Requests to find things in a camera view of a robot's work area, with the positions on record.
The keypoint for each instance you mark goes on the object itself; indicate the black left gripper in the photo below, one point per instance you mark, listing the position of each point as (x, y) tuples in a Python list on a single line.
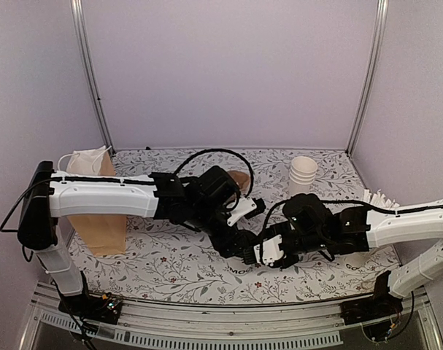
[(230, 250)]

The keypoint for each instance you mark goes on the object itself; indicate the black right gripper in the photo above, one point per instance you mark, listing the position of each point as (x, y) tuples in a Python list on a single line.
[(284, 265)]

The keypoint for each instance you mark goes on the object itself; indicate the white paper coffee cup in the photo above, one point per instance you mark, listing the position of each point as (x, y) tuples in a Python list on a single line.
[(238, 268)]

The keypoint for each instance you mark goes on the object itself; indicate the brown cardboard cup carrier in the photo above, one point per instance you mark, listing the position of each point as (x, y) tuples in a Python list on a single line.
[(242, 179)]

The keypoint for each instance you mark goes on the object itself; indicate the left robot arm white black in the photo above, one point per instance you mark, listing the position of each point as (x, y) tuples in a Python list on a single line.
[(211, 203)]

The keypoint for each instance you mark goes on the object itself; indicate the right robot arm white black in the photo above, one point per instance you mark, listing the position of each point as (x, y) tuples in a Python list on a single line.
[(310, 226)]

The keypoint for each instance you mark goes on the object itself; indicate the white cup holding straws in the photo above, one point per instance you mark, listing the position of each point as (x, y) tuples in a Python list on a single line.
[(355, 261)]

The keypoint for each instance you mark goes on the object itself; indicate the floral patterned table mat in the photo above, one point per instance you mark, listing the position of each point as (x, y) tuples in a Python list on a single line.
[(167, 262)]

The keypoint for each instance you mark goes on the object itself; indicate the stack of white paper cups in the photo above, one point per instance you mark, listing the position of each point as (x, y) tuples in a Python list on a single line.
[(301, 175)]

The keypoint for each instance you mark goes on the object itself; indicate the bundle of white paper straws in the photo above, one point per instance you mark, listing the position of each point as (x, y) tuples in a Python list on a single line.
[(379, 200)]

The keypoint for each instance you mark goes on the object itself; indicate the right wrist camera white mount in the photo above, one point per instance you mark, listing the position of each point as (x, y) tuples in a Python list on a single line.
[(269, 252)]

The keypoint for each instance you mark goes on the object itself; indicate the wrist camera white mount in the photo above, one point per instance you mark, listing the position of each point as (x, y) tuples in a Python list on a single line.
[(269, 252), (246, 208)]

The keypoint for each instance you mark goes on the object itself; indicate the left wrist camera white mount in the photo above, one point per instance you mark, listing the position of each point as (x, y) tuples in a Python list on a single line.
[(246, 208)]

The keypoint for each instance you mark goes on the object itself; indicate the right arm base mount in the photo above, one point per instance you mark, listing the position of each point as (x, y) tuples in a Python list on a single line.
[(379, 314)]

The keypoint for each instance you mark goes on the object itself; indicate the aluminium front rail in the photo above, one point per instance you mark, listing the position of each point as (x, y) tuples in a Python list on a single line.
[(149, 324)]

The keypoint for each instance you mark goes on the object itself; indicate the brown paper bag white handles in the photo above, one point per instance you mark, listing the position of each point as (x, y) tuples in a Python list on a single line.
[(103, 234)]

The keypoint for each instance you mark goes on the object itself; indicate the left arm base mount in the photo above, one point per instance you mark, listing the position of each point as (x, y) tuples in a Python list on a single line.
[(105, 308)]

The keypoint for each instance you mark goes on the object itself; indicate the right aluminium frame post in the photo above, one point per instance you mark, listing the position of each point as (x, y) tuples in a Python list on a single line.
[(374, 56)]

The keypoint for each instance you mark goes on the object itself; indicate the aluminium frame post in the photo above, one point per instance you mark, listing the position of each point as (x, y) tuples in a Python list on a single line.
[(87, 62), (374, 56)]

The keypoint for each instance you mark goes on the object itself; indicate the left aluminium frame post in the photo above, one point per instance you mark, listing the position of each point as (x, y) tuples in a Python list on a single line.
[(87, 62)]

